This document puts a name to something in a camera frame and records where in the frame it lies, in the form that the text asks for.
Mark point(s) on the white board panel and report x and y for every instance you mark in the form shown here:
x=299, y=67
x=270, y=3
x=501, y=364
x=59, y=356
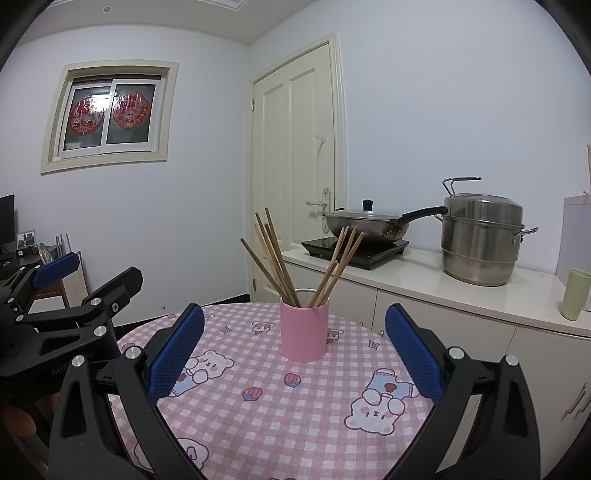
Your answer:
x=76, y=286

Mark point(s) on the black induction cooker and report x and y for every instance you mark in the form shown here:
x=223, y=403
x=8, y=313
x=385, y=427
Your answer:
x=378, y=254

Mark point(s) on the small photo frame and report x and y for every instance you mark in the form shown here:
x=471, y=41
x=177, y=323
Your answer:
x=26, y=239

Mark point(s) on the dark wooden desk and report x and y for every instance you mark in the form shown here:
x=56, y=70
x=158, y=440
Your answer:
x=14, y=265

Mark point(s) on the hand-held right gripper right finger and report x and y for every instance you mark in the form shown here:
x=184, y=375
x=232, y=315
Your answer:
x=413, y=355

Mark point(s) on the person's left hand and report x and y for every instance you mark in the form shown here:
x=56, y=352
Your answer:
x=18, y=423

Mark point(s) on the black monitor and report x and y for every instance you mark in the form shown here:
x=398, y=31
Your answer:
x=7, y=217

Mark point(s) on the pink checkered bear tablecloth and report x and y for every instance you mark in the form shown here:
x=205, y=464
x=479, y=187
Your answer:
x=277, y=415

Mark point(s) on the stainless steel steamer pot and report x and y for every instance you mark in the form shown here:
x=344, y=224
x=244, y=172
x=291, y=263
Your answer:
x=480, y=244

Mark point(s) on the round metal lid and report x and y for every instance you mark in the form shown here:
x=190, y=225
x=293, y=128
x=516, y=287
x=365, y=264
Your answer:
x=45, y=253

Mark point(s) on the pale green cup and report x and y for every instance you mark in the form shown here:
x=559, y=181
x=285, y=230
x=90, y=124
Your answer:
x=575, y=295

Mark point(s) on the glass wok lid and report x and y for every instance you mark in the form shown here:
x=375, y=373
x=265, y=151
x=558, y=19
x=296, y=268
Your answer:
x=351, y=214

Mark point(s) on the cream framed window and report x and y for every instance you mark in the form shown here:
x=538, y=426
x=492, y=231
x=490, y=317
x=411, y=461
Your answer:
x=106, y=162

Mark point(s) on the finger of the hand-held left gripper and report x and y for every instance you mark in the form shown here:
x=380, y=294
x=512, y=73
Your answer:
x=57, y=269
x=117, y=288

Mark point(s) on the white kitchen cabinet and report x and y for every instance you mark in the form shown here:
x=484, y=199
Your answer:
x=461, y=323

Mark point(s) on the bunch of wooden chopsticks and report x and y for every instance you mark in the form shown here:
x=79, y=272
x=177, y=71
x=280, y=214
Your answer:
x=286, y=281

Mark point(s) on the cream panel door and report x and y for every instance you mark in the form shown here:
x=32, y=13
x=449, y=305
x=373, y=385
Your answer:
x=277, y=161

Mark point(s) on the pink cup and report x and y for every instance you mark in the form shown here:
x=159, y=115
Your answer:
x=302, y=332

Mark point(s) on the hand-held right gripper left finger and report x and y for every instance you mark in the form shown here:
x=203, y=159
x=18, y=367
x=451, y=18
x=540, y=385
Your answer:
x=178, y=355

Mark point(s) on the red paper window decoration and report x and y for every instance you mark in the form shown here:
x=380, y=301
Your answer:
x=131, y=110
x=85, y=115

